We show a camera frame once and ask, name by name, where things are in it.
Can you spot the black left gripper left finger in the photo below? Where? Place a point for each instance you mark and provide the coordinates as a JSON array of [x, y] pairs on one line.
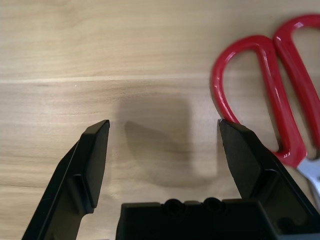
[[80, 170]]

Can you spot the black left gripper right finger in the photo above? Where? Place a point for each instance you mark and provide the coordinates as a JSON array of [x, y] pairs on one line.
[[250, 162]]

